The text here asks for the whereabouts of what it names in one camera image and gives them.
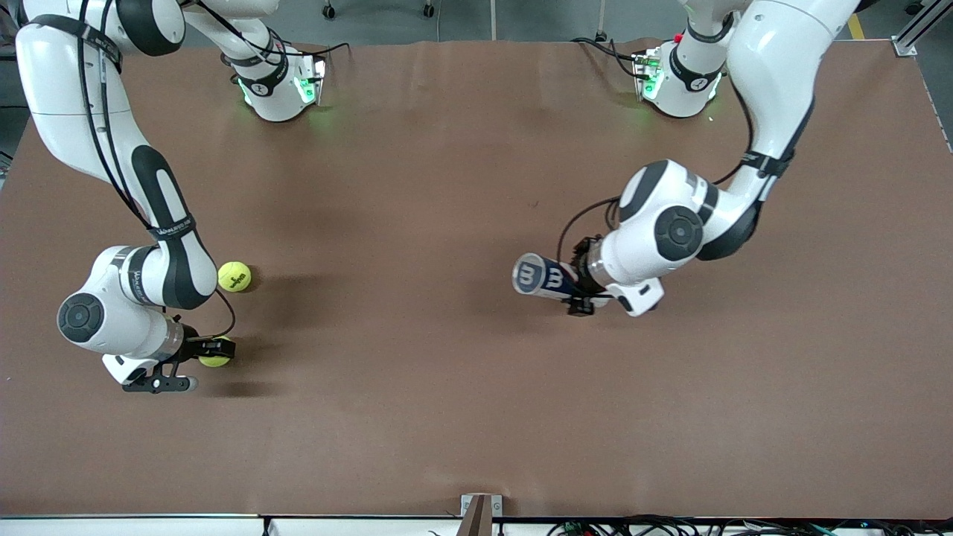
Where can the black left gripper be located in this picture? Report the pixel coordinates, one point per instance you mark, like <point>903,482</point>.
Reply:
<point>580,273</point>

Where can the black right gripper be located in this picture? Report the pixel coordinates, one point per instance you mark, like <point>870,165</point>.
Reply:
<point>195,346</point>

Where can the yellow tennis ball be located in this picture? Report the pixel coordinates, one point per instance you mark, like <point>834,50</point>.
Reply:
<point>214,362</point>
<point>234,277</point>

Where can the white and blue tennis ball can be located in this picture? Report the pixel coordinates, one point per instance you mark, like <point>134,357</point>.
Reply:
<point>532,275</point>

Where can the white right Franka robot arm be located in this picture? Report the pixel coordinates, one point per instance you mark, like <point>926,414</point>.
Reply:
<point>52,74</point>

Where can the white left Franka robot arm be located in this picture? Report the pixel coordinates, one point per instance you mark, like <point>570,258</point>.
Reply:
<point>774,74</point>

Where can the brown table cover sheet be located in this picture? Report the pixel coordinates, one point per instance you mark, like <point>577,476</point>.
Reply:
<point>447,387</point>

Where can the silver metal table bracket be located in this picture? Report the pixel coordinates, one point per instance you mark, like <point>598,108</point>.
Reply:
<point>480,514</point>

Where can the aluminium frame profile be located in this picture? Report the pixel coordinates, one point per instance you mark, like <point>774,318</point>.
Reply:
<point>919,26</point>

